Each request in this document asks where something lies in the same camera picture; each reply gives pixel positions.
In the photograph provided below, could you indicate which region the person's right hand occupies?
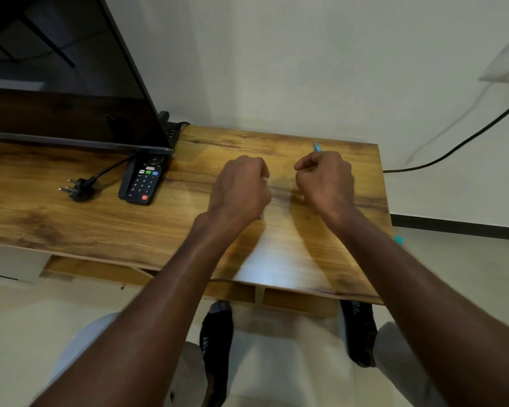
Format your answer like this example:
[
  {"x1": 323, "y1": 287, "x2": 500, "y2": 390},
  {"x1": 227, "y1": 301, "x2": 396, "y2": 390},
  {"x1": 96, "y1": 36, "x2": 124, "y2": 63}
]
[{"x1": 294, "y1": 151, "x2": 357, "y2": 227}]

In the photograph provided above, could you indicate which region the person's left hand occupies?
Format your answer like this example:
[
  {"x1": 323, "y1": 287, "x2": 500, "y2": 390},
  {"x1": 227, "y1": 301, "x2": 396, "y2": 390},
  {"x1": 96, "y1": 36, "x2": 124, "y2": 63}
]
[{"x1": 193, "y1": 155, "x2": 273, "y2": 246}]

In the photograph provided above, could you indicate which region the person's left forearm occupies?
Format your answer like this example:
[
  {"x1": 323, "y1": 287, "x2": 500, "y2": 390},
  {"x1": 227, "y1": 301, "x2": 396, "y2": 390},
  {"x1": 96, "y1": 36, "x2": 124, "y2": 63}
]
[{"x1": 29, "y1": 220, "x2": 238, "y2": 407}]

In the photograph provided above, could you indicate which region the person's right forearm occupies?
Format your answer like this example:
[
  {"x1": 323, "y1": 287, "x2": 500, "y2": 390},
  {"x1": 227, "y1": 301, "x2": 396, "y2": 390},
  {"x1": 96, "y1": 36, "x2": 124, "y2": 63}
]
[{"x1": 329, "y1": 205, "x2": 509, "y2": 407}]

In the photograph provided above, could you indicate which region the person's left black sock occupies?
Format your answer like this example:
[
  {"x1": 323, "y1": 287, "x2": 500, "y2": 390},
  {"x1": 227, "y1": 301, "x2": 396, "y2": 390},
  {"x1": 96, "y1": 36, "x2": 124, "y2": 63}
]
[{"x1": 199, "y1": 300, "x2": 234, "y2": 407}]

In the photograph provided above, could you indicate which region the person's black sock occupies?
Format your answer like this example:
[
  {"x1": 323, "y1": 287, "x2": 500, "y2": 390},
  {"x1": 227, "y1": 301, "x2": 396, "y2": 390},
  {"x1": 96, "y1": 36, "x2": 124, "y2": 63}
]
[
  {"x1": 340, "y1": 300, "x2": 379, "y2": 369},
  {"x1": 199, "y1": 300, "x2": 234, "y2": 407}
]

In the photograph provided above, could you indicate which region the person's right black sock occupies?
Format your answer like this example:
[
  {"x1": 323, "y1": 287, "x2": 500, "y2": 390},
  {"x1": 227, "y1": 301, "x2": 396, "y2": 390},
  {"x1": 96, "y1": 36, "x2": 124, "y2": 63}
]
[{"x1": 340, "y1": 300, "x2": 379, "y2": 369}]

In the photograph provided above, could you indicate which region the person's left grey trouser leg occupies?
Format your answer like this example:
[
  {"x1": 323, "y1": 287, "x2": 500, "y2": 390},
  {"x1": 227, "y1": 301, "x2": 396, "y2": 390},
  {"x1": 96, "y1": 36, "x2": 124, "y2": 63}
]
[{"x1": 46, "y1": 312, "x2": 208, "y2": 407}]

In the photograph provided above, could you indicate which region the person's grey trouser leg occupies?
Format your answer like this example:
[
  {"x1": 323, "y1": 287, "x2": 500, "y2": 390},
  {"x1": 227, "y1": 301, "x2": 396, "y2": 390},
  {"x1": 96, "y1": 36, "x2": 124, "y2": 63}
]
[
  {"x1": 373, "y1": 322, "x2": 448, "y2": 407},
  {"x1": 46, "y1": 312, "x2": 208, "y2": 407}
]

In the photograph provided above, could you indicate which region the person's right grey trouser leg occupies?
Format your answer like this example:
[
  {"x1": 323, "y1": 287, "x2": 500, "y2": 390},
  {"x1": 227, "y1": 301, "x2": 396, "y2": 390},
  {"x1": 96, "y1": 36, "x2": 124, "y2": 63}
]
[{"x1": 373, "y1": 322, "x2": 448, "y2": 407}]

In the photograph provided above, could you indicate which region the black power strip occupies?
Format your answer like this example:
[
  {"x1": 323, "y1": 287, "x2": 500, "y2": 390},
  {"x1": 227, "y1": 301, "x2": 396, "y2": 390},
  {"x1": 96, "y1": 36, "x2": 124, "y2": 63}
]
[{"x1": 159, "y1": 110, "x2": 182, "y2": 149}]

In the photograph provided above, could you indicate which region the black remote control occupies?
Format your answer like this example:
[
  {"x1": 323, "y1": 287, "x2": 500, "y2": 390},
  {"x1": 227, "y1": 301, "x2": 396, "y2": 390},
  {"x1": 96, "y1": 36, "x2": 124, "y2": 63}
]
[{"x1": 118, "y1": 153, "x2": 170, "y2": 206}]

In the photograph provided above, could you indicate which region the black television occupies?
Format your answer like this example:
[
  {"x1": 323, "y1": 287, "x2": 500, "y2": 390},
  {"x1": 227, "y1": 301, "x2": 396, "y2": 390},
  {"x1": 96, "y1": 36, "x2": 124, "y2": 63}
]
[{"x1": 0, "y1": 0, "x2": 175, "y2": 155}]

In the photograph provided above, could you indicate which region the black wall cable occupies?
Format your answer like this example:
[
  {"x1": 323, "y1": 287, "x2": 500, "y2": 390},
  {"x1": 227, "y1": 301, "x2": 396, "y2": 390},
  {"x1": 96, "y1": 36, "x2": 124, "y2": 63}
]
[{"x1": 383, "y1": 59, "x2": 509, "y2": 174}]

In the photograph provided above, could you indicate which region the black power plug with cable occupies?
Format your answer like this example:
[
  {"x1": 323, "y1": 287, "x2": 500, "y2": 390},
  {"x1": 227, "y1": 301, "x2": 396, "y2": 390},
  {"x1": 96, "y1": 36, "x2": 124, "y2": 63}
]
[{"x1": 58, "y1": 155, "x2": 136, "y2": 203}]

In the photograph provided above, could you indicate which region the white wall socket panel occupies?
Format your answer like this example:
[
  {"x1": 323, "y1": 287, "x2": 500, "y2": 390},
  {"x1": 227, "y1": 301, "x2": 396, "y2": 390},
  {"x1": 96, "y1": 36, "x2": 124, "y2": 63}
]
[{"x1": 479, "y1": 25, "x2": 509, "y2": 84}]

